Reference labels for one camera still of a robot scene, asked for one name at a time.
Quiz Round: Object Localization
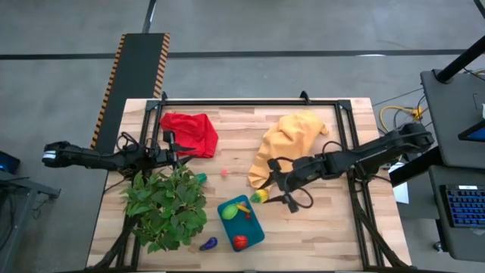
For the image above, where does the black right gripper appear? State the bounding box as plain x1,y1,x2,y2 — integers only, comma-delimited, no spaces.
260,152,331,214

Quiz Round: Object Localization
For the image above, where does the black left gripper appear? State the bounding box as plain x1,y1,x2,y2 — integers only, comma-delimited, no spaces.
145,130,197,170

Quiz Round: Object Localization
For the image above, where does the yellow green toy corn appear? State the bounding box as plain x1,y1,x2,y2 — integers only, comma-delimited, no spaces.
249,188,271,205

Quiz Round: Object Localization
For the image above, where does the teal plastic tupperware container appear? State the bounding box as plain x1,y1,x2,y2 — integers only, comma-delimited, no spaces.
217,194,266,253

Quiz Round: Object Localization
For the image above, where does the green toy fruit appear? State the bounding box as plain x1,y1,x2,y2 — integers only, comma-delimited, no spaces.
221,203,239,221

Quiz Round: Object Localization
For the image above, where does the red toy tomato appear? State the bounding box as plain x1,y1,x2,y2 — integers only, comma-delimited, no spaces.
232,234,249,251

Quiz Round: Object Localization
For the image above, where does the red cloth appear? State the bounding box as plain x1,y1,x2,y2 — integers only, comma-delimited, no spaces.
158,112,220,159

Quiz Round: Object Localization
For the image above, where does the yellow plush toy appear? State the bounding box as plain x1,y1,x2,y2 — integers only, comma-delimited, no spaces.
247,110,330,190

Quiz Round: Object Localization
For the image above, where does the artificial potted green plant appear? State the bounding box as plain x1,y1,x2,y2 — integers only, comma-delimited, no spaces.
120,164,209,255

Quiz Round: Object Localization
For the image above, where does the purple toy eggplant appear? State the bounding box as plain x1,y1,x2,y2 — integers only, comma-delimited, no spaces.
199,236,219,253

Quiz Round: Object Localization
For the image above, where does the black hazard-striped floor mat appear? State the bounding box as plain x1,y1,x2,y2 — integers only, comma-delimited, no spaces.
89,32,171,151

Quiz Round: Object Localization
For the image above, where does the white paper sheet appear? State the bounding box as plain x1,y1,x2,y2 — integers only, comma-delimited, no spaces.
391,162,411,205

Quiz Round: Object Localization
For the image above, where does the grey side desk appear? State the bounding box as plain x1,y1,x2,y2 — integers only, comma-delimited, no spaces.
0,168,62,273

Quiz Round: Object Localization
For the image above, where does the black device blue light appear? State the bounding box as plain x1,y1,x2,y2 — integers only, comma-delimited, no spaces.
0,150,21,175

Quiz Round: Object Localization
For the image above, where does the grey keyboard desk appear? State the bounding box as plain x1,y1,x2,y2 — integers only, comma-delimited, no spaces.
427,165,485,263

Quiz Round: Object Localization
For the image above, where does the grey desk with pole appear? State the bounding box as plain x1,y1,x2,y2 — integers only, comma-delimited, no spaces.
419,69,485,170

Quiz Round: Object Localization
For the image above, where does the black backlit keyboard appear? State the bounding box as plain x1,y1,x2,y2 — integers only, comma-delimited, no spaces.
440,184,485,229

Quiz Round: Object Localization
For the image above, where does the computer monitor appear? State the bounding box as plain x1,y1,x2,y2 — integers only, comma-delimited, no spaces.
457,119,485,143

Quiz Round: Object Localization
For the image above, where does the black aluminium table frame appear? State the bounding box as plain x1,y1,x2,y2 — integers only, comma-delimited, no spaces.
85,90,415,272

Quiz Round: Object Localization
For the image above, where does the yellow cable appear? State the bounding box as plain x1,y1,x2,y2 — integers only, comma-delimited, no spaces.
379,105,424,133

